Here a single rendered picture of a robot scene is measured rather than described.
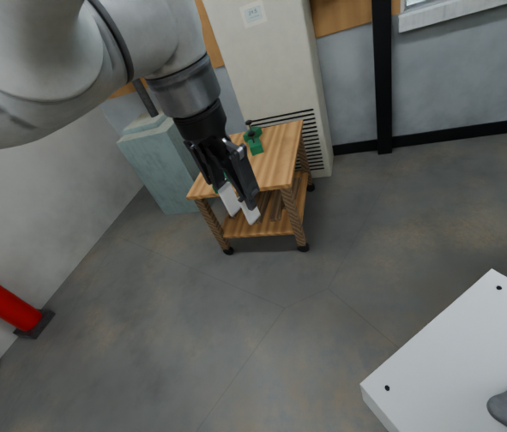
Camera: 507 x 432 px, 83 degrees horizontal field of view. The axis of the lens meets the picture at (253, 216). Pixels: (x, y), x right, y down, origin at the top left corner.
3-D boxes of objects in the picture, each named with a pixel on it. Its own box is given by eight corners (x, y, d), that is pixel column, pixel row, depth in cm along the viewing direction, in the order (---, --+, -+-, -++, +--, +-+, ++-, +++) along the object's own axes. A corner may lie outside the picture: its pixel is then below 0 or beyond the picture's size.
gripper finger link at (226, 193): (220, 191, 53) (217, 190, 54) (232, 217, 58) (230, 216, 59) (230, 182, 55) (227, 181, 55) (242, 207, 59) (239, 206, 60)
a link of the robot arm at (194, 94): (181, 51, 42) (198, 90, 46) (132, 81, 39) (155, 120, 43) (220, 47, 37) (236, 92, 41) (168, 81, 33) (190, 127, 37)
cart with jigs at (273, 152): (245, 195, 230) (214, 121, 190) (316, 186, 209) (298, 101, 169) (222, 260, 184) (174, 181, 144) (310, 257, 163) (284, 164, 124)
